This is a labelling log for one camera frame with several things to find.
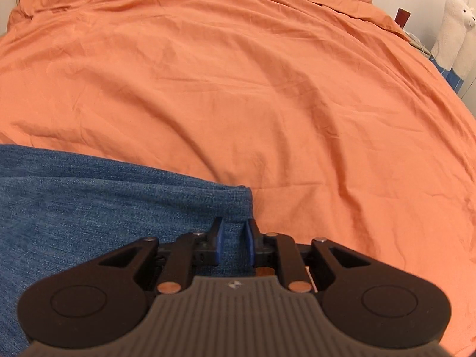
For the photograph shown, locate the white alpaca plush toy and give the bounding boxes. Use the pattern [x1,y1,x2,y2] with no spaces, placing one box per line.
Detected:
[452,32,476,92]
[430,0,476,72]

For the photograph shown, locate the orange duvet cover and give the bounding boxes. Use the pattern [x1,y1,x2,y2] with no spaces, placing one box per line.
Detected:
[0,0,476,357]

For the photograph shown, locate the blue denim pants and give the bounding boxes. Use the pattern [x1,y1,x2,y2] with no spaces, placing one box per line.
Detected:
[0,143,254,357]

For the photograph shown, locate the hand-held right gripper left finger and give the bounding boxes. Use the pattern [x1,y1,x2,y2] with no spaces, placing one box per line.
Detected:
[97,216,226,294]

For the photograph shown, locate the beige nightstand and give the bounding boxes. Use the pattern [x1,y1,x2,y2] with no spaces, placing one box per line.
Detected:
[407,32,434,58]

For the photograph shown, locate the white charging cable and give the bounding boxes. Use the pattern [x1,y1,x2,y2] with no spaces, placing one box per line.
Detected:
[409,32,435,60]

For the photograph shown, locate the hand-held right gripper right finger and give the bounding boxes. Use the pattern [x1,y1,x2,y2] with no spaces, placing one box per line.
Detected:
[243,217,372,294]

